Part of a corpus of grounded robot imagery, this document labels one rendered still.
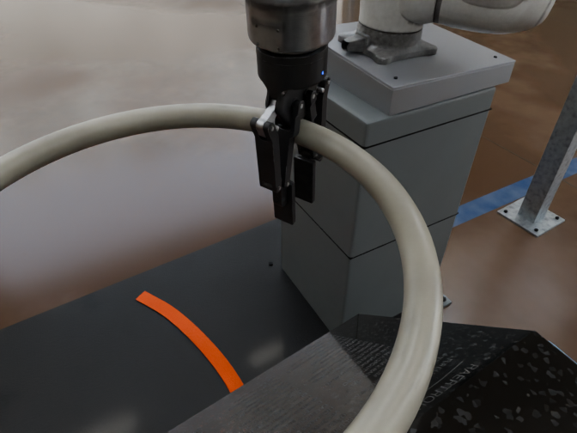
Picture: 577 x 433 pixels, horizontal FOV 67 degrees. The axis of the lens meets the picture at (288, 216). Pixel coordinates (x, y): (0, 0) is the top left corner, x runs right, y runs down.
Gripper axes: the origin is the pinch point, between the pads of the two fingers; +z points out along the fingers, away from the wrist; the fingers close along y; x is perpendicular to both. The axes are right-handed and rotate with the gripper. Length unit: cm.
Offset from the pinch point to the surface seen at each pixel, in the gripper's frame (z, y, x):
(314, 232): 56, -43, -21
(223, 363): 88, -6, -31
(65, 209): 94, -28, -142
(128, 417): 86, 22, -43
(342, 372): 12.8, 13.2, 15.1
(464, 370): 1.7, 12.1, 27.0
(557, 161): 67, -134, 35
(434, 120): 17, -55, 3
